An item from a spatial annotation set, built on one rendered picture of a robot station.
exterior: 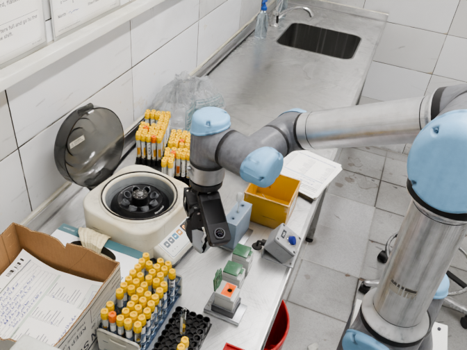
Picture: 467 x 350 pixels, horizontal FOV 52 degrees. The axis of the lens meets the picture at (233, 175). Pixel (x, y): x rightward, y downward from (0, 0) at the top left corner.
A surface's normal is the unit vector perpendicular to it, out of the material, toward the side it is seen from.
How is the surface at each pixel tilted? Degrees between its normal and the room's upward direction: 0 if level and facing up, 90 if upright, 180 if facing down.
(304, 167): 0
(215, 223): 28
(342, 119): 54
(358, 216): 0
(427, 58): 90
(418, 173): 84
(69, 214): 0
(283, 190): 90
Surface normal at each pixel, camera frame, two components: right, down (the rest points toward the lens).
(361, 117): -0.68, -0.30
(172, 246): 0.45, -0.56
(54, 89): 0.93, 0.29
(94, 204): 0.09, -0.79
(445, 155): -0.61, 0.34
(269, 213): -0.37, 0.54
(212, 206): 0.24, -0.41
